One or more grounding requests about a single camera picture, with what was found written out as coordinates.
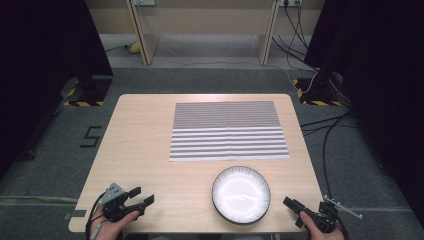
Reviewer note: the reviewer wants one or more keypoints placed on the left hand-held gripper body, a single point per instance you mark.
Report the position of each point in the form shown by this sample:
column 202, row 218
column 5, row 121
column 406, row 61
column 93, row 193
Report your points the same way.
column 115, row 208

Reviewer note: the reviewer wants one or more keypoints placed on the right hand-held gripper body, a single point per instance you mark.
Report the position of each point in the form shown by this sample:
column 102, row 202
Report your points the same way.
column 323, row 221

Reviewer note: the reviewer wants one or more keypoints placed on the person's right hand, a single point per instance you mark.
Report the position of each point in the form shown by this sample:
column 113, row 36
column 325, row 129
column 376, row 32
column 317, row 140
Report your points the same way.
column 320, row 235

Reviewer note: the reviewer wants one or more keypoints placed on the person's left hand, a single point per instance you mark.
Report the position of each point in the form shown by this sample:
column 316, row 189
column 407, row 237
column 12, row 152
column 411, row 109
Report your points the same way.
column 108, row 230

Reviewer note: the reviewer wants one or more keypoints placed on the white ribbed plate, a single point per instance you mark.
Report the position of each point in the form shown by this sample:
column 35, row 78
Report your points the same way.
column 241, row 195

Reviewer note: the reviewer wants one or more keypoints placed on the black tape floor mark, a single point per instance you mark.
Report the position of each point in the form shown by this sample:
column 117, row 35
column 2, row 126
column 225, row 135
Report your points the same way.
column 90, row 136

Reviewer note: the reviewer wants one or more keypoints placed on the grey striped placemat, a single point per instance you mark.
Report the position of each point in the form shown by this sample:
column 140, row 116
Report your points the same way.
column 228, row 131

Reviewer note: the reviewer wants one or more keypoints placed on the hazard-taped stand base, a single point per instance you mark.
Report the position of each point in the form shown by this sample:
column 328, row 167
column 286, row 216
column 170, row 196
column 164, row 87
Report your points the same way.
column 90, row 96
column 316, row 96

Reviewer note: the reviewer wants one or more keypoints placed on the yellow plug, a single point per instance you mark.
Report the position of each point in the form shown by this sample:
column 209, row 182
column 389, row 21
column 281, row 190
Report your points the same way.
column 134, row 47

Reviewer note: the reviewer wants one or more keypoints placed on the black curtain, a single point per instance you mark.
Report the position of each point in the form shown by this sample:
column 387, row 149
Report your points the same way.
column 40, row 66
column 383, row 83

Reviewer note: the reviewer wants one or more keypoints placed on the white power strip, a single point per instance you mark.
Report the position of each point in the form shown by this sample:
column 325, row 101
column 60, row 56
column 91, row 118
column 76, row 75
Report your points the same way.
column 143, row 2

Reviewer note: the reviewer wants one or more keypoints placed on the light wooden desk frame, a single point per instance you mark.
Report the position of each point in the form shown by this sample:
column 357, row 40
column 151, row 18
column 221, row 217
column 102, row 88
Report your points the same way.
column 145, row 36

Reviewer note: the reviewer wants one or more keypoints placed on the white wall socket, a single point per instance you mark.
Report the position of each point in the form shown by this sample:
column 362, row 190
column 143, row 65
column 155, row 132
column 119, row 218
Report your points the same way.
column 290, row 2

